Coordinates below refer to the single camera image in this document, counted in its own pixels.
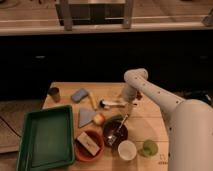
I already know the apple toy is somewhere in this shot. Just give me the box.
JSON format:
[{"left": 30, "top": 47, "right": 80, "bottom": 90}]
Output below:
[{"left": 93, "top": 113, "right": 105, "bottom": 126}]

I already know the blue sponge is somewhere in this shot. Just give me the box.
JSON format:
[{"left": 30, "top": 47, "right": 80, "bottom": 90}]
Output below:
[{"left": 71, "top": 88, "right": 88, "bottom": 103}]

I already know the wooden block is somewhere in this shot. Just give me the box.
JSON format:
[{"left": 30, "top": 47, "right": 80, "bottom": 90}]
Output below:
[{"left": 77, "top": 131, "right": 100, "bottom": 156}]

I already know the black cable left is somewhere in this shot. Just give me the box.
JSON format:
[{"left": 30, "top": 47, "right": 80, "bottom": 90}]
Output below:
[{"left": 0, "top": 114, "right": 22, "bottom": 138}]

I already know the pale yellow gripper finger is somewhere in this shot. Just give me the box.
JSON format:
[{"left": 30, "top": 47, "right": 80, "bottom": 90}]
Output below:
[{"left": 125, "top": 103, "right": 134, "bottom": 116}]

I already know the brown grapes toy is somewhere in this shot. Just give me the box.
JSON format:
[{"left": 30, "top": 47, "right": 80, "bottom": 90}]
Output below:
[{"left": 136, "top": 92, "right": 143, "bottom": 100}]

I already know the yellow banana toy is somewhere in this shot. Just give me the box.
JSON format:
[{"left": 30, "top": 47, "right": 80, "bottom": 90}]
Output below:
[{"left": 89, "top": 92, "right": 98, "bottom": 110}]

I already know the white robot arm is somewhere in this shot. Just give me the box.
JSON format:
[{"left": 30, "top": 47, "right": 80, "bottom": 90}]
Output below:
[{"left": 122, "top": 68, "right": 213, "bottom": 171}]

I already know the grey blue triangular cloth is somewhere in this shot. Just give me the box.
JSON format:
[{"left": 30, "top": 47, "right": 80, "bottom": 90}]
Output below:
[{"left": 78, "top": 108, "right": 96, "bottom": 128}]

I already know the orange bowl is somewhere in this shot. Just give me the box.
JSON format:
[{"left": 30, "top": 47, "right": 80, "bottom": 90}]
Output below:
[{"left": 74, "top": 130, "right": 104, "bottom": 162}]

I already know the small brown cup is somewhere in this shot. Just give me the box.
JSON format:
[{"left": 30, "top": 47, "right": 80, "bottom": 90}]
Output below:
[{"left": 48, "top": 87, "right": 61, "bottom": 102}]

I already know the green plastic tray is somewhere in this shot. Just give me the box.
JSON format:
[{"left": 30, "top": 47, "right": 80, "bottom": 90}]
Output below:
[{"left": 16, "top": 106, "right": 75, "bottom": 171}]

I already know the white cup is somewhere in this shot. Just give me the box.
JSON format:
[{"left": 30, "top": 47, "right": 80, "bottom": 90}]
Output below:
[{"left": 118, "top": 140, "right": 137, "bottom": 161}]

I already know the green cup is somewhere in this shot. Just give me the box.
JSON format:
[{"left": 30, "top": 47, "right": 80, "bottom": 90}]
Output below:
[{"left": 140, "top": 140, "right": 158, "bottom": 158}]

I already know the green cucumber toy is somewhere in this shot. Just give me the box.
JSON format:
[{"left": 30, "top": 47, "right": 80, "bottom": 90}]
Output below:
[{"left": 105, "top": 114, "right": 123, "bottom": 124}]

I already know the metal spoon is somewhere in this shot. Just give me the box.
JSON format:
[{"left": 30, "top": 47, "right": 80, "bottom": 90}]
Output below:
[{"left": 108, "top": 114, "right": 129, "bottom": 146}]

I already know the white dish brush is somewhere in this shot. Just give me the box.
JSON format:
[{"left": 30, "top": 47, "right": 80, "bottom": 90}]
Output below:
[{"left": 99, "top": 100, "right": 126, "bottom": 109}]

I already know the wooden chair frame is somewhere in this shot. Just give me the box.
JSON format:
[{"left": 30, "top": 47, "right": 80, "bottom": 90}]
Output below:
[{"left": 55, "top": 0, "right": 134, "bottom": 31}]

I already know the dark brown bowl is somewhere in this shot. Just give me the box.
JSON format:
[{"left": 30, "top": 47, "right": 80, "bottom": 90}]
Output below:
[{"left": 103, "top": 121, "right": 128, "bottom": 148}]

